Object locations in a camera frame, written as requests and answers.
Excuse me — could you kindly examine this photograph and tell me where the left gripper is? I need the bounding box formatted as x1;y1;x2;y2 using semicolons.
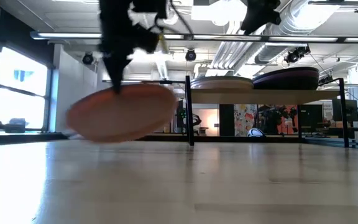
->
99;0;170;95

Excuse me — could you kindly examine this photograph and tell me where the peach plate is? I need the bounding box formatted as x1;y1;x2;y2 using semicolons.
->
190;80;255;91

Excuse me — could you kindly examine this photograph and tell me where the colourful floral poster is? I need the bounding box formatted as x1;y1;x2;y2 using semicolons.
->
234;104;258;137

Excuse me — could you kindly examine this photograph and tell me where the white black ball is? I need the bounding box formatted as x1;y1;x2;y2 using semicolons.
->
247;128;265;138

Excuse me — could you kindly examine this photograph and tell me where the terracotta plate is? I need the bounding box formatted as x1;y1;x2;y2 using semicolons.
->
65;83;179;144

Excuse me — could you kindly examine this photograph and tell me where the purple plate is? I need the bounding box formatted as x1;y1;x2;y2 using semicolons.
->
252;73;321;91

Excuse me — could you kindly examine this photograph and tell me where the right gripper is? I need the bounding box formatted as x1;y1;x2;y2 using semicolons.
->
239;0;282;35

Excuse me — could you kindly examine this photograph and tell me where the long linear ceiling light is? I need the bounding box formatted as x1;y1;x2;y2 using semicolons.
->
29;30;358;44

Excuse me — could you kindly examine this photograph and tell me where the black ceiling spotlight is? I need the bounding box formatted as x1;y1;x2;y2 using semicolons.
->
283;45;311;65
82;52;95;66
185;48;198;63

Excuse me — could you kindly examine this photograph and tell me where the large window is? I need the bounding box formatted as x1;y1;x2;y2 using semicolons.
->
0;45;51;131

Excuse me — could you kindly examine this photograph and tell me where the black background monitor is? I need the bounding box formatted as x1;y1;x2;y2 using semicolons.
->
331;98;358;123

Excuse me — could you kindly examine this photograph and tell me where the silver ventilation duct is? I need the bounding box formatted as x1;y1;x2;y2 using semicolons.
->
253;0;343;65

